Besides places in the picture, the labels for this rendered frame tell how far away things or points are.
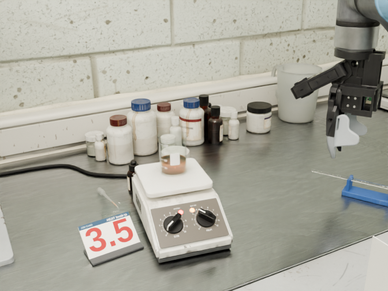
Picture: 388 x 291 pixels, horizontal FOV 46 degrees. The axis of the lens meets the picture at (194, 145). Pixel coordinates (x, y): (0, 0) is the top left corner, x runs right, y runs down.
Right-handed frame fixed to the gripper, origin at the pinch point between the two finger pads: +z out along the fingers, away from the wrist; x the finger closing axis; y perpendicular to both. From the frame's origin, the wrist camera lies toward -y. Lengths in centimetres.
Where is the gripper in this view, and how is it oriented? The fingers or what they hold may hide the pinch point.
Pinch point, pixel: (333, 148)
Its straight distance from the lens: 96.6
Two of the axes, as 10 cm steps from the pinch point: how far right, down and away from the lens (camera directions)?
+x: 5.5, -3.3, 7.7
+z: 0.3, 9.2, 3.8
